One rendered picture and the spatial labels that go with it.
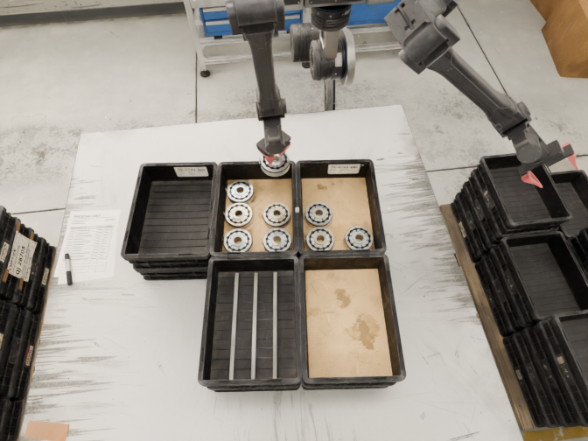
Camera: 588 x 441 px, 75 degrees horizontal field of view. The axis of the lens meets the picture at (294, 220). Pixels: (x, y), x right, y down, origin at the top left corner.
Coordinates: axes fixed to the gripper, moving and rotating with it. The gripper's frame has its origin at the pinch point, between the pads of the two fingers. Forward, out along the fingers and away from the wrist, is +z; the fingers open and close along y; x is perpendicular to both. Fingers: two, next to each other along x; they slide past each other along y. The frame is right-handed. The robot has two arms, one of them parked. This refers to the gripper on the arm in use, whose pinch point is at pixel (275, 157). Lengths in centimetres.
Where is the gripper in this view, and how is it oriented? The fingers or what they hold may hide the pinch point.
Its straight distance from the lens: 134.0
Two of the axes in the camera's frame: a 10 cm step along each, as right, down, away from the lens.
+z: 0.0, 4.7, 8.8
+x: -7.1, -6.2, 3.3
